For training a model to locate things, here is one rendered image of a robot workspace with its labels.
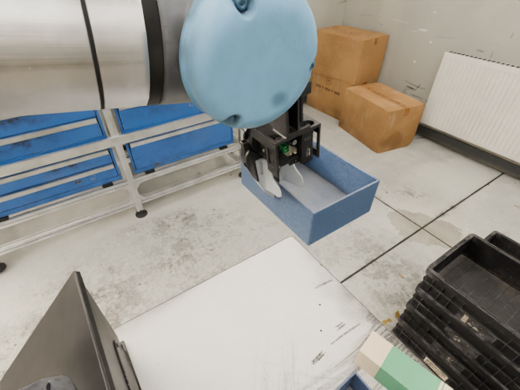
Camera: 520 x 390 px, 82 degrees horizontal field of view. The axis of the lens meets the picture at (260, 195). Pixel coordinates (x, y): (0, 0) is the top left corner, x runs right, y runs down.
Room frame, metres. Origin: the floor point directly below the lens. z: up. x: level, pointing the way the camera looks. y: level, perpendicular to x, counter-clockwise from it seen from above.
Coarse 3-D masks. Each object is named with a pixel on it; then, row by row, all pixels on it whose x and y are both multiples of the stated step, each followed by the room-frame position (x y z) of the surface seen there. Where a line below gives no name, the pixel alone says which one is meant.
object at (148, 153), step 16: (128, 112) 1.59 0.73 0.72; (144, 112) 1.63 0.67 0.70; (160, 112) 1.68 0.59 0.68; (176, 112) 1.74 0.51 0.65; (192, 112) 1.79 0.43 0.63; (128, 128) 1.57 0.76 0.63; (192, 128) 1.77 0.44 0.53; (208, 128) 1.84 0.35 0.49; (224, 128) 1.91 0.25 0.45; (128, 144) 1.56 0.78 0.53; (144, 144) 1.60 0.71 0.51; (160, 144) 1.66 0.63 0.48; (176, 144) 1.71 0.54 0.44; (192, 144) 1.77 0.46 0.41; (208, 144) 1.84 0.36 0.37; (224, 144) 1.91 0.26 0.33; (144, 160) 1.59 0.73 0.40; (160, 160) 1.64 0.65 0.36; (176, 160) 1.71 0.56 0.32
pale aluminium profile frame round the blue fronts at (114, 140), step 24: (192, 120) 1.75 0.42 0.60; (96, 144) 1.43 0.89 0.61; (120, 144) 1.50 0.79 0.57; (240, 144) 1.96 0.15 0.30; (0, 168) 1.19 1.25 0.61; (24, 168) 1.24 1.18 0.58; (120, 168) 1.64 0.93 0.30; (168, 168) 1.65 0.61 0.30; (240, 168) 1.99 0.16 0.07; (96, 192) 1.39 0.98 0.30; (168, 192) 1.62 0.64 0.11; (24, 216) 1.19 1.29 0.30; (96, 216) 1.36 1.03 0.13; (144, 216) 1.50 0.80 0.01; (24, 240) 1.16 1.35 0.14; (0, 264) 1.08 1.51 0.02
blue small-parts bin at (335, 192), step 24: (312, 168) 0.52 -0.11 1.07; (336, 168) 0.47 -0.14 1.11; (360, 168) 0.43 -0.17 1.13; (264, 192) 0.41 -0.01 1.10; (288, 192) 0.36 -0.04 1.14; (312, 192) 0.45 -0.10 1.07; (336, 192) 0.45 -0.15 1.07; (360, 192) 0.37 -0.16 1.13; (288, 216) 0.36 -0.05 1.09; (312, 216) 0.32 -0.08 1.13; (336, 216) 0.34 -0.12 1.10; (360, 216) 0.38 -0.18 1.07; (312, 240) 0.32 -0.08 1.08
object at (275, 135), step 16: (288, 112) 0.32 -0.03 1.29; (256, 128) 0.35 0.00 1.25; (272, 128) 0.34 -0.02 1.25; (288, 128) 0.32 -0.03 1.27; (304, 128) 0.33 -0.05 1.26; (256, 144) 0.36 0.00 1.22; (272, 144) 0.31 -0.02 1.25; (288, 144) 0.34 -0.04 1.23; (304, 144) 0.34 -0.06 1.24; (272, 160) 0.34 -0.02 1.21; (288, 160) 0.33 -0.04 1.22; (304, 160) 0.34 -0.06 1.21
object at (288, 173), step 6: (282, 168) 0.39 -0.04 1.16; (288, 168) 0.38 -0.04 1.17; (294, 168) 0.37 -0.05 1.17; (282, 174) 0.39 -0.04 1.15; (288, 174) 0.38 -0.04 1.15; (294, 174) 0.37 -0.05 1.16; (276, 180) 0.40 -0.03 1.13; (282, 180) 0.39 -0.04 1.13; (288, 180) 0.39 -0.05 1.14; (294, 180) 0.37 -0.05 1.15; (300, 180) 0.36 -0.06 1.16
